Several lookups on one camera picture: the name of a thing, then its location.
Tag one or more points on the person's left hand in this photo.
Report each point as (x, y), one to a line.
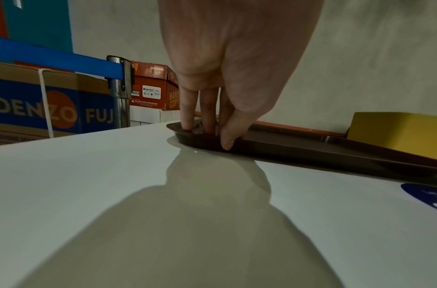
(236, 50)

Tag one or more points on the dark brown plastic tray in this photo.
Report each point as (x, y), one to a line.
(311, 152)

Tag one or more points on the orange paper ream box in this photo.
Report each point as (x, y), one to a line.
(150, 92)

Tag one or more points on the white box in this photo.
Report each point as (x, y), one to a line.
(150, 116)

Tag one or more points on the blue barrier belt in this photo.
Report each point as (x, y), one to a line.
(61, 59)

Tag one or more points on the yellow box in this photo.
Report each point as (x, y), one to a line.
(400, 132)

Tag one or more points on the teal and orange banner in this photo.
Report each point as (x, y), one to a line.
(36, 22)

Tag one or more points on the cardboard box with blue print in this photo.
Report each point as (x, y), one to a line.
(22, 109)

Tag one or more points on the blue oval sticker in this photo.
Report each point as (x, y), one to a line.
(421, 194)

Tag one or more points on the chrome stanchion post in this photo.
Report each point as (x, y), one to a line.
(119, 112)

